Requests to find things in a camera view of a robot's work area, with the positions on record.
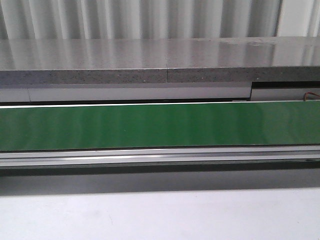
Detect grey speckled stone counter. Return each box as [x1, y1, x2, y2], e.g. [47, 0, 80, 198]
[0, 36, 320, 103]

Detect green conveyor belt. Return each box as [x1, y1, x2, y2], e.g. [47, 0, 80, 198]
[0, 100, 320, 152]

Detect white pleated curtain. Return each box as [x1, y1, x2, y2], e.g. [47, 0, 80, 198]
[0, 0, 320, 40]

